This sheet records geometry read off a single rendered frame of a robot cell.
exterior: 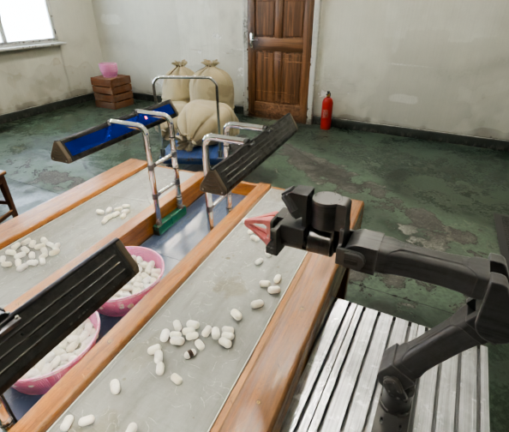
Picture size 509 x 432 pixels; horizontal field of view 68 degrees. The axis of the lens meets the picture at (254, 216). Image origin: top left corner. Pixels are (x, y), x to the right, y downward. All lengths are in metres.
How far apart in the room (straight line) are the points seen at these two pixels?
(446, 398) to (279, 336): 0.42
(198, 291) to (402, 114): 4.27
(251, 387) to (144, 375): 0.26
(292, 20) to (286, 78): 0.69
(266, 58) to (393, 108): 1.78
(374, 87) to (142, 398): 4.62
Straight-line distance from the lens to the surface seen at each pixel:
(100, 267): 0.71
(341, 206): 0.71
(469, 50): 4.96
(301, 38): 5.25
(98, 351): 1.03
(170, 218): 1.59
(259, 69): 5.53
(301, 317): 1.04
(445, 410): 1.08
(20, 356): 0.64
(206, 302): 1.12
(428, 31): 4.96
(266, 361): 0.94
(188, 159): 3.59
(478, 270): 0.73
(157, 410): 0.92
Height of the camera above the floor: 1.50
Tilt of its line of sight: 30 degrees down
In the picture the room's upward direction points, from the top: straight up
